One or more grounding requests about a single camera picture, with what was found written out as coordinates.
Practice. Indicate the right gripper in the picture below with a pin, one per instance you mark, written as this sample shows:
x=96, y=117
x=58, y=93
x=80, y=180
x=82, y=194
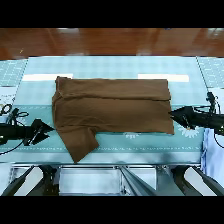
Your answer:
x=200, y=120

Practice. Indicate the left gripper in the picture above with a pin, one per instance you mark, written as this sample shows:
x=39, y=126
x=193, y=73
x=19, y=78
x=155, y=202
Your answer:
x=27, y=132

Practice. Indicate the brown T-shirt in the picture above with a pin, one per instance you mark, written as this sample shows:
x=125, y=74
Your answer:
x=113, y=106

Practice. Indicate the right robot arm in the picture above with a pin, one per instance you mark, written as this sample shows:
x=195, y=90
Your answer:
x=218, y=121

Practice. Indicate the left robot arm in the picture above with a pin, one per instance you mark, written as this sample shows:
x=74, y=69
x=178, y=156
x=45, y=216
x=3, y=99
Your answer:
x=10, y=131

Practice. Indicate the light blue garment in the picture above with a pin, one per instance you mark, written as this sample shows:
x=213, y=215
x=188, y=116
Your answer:
x=213, y=156

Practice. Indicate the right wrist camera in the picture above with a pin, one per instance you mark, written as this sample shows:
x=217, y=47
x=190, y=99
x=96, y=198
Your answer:
x=211, y=99

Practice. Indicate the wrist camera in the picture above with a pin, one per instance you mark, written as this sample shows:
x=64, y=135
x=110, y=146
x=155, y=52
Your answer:
x=211, y=99
x=14, y=116

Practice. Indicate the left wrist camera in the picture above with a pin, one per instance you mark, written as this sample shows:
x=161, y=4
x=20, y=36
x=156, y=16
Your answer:
x=14, y=116

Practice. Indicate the silver frame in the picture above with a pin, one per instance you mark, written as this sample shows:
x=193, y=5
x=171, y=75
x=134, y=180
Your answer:
x=96, y=180

